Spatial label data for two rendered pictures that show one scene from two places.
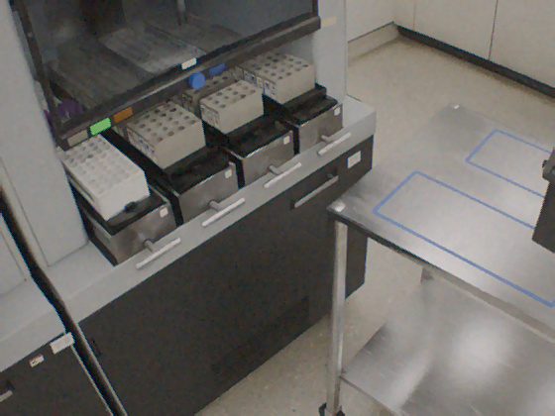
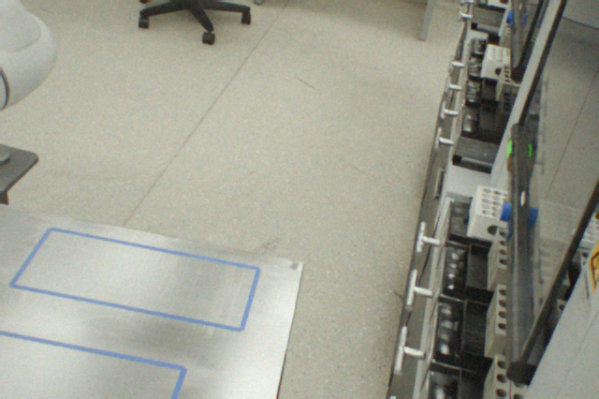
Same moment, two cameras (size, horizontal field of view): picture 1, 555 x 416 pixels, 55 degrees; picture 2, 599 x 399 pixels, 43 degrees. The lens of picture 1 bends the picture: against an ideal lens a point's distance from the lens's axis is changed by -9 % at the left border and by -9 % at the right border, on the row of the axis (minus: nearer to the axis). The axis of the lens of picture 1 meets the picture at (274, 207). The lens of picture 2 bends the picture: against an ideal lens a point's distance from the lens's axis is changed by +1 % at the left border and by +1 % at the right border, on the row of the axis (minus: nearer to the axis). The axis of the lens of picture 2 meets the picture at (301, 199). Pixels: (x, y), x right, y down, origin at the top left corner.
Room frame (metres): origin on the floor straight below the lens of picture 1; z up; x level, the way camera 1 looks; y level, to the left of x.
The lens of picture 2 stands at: (1.42, -0.77, 1.61)
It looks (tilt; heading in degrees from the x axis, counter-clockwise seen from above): 35 degrees down; 136
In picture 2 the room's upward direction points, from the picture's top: 10 degrees clockwise
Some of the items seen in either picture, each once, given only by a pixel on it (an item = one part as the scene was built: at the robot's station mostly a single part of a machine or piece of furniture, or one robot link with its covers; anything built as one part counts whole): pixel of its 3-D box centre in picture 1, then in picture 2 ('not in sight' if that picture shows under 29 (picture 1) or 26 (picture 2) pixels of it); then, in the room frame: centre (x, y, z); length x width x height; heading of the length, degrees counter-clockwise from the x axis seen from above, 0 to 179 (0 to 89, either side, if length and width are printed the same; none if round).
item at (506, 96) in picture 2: not in sight; (503, 113); (0.57, 0.61, 0.85); 0.12 x 0.02 x 0.06; 129
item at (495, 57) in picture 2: not in sight; (541, 75); (0.46, 0.91, 0.83); 0.30 x 0.10 x 0.06; 39
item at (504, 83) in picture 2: not in sight; (504, 85); (0.48, 0.73, 0.85); 0.12 x 0.02 x 0.06; 129
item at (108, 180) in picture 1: (89, 164); (552, 232); (0.90, 0.36, 0.83); 0.30 x 0.10 x 0.06; 39
